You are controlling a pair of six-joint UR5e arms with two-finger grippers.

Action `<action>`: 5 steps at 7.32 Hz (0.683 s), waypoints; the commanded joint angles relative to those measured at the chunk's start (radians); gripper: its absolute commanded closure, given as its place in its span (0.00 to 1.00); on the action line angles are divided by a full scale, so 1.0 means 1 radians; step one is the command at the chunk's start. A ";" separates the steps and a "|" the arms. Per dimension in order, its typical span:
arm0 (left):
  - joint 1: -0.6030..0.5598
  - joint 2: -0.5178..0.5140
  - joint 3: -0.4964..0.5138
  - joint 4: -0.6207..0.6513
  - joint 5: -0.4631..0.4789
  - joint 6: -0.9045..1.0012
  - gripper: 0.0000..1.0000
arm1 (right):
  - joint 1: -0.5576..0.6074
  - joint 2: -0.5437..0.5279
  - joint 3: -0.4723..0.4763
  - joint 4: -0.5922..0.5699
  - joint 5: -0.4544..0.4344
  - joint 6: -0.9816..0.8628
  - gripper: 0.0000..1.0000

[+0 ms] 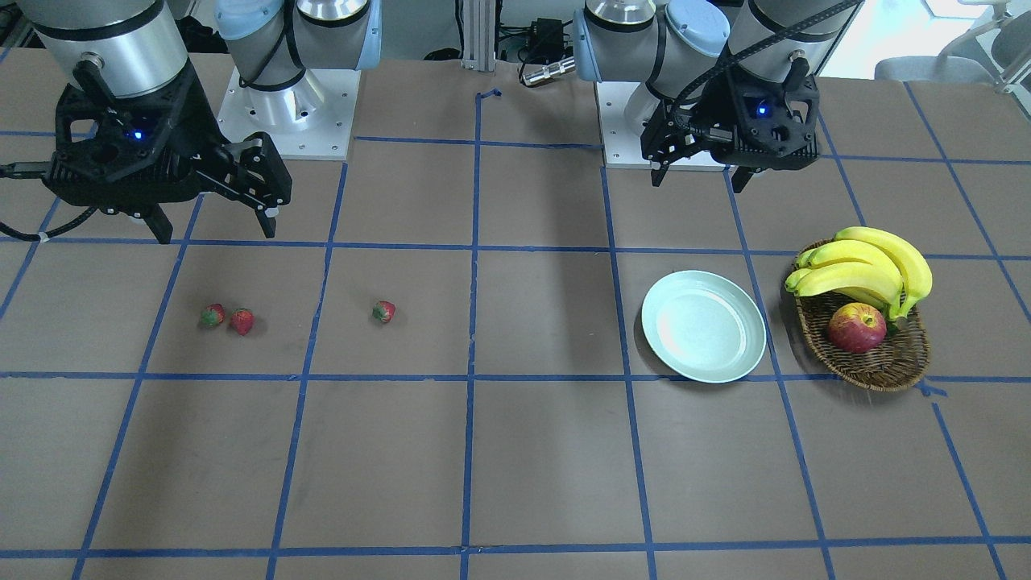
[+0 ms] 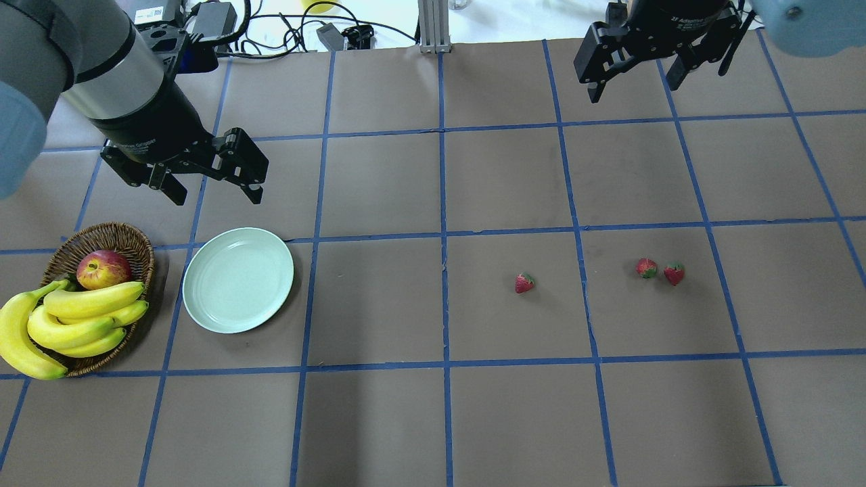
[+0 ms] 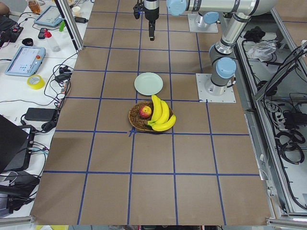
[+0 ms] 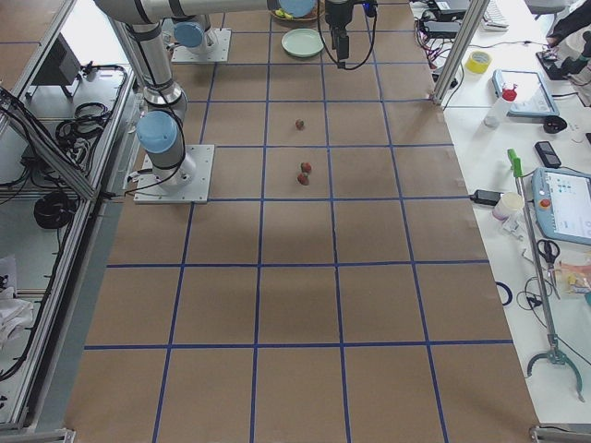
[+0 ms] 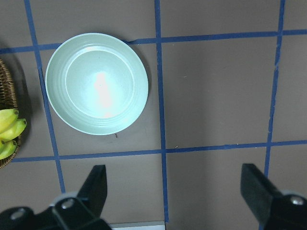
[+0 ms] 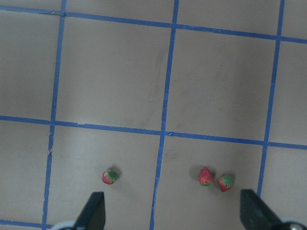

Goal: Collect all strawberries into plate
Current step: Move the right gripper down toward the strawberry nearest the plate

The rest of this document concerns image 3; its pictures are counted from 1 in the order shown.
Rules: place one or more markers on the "brown wicker basket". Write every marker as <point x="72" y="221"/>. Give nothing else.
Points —
<point x="142" y="123"/>

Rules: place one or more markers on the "crumpled white cloth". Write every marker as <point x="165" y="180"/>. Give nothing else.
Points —
<point x="262" y="51"/>

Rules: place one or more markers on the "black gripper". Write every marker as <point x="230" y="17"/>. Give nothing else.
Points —
<point x="151" y="10"/>

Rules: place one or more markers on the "green marker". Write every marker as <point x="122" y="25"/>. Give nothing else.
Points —
<point x="62" y="26"/>

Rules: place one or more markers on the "clear bottle red cap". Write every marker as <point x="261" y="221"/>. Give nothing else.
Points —
<point x="51" y="41"/>

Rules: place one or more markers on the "black power adapter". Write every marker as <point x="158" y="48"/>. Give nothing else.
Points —
<point x="40" y="114"/>

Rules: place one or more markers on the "yellow banana bunch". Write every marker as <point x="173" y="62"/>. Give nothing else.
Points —
<point x="161" y="119"/>

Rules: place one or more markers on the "far blue teach pendant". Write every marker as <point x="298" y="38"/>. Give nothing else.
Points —
<point x="49" y="17"/>

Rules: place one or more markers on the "red yellow apple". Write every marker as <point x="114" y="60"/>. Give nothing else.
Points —
<point x="145" y="112"/>

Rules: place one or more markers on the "black laptop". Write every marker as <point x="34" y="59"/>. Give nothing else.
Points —
<point x="15" y="144"/>

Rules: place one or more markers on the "yellow tape roll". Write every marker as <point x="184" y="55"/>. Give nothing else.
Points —
<point x="36" y="82"/>

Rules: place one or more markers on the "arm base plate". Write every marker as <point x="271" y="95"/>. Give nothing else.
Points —
<point x="193" y="27"/>
<point x="208" y="92"/>

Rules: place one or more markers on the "black remote control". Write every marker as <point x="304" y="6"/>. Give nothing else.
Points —
<point x="41" y="34"/>

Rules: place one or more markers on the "aluminium frame post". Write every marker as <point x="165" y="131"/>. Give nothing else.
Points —
<point x="70" y="23"/>

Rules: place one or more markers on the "black small bowl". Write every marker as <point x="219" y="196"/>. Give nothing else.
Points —
<point x="27" y="42"/>

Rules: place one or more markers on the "near blue teach pendant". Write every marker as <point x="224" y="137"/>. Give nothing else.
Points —
<point x="26" y="61"/>

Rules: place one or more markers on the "paper cup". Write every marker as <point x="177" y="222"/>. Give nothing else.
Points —
<point x="76" y="10"/>

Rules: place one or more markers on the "pale green plate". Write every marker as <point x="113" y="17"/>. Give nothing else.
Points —
<point x="148" y="83"/>

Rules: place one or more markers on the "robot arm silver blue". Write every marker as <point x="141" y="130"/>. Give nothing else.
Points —
<point x="223" y="66"/>
<point x="207" y="18"/>

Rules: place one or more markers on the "blue teach pendant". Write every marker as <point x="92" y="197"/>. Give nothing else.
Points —
<point x="26" y="61"/>
<point x="49" y="17"/>

